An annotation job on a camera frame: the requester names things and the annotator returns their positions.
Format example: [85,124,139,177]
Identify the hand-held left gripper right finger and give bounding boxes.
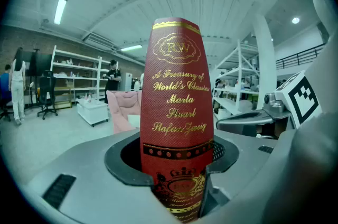
[198,129,294,221]

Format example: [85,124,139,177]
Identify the white column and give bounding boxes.
[252,13,277,110]

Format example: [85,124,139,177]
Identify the person's right forearm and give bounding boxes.
[303,30,338,115]

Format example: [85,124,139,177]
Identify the black railing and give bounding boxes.
[275,43,326,71]

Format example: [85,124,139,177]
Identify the white metal rack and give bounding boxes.
[211,39,260,116]

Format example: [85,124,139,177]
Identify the white wall shelf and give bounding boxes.
[49,44,119,109]

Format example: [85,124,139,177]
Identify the pink cushioned lounge chair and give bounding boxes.
[106,90,143,134]

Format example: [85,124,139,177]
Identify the black office chair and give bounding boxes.
[36,76,59,120]

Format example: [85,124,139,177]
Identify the long ceiling lamp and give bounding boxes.
[120,44,143,52]
[53,0,68,26]

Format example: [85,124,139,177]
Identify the ceiling air conditioner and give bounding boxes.
[82,32,117,51]

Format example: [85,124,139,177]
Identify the red hardcover book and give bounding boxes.
[139,17,214,224]

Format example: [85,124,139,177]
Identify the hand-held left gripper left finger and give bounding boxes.
[25,129,170,224]

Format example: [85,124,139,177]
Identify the black screen on stand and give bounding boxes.
[22,48,53,110]

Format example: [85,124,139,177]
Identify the yellow metal cart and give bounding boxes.
[53,86,72,110]

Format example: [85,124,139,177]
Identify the white low table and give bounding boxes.
[76,98,110,127]

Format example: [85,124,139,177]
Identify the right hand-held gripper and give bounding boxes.
[215,69,323,138]

